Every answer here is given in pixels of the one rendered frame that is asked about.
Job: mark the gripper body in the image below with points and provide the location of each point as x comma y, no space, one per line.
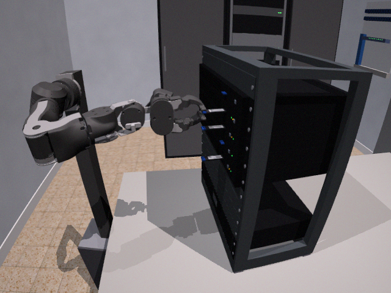
162,120

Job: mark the black server rack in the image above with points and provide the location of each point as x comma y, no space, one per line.
311,132

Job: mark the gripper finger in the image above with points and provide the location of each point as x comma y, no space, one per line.
180,125
178,103

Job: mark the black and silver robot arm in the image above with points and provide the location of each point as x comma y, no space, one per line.
51,140

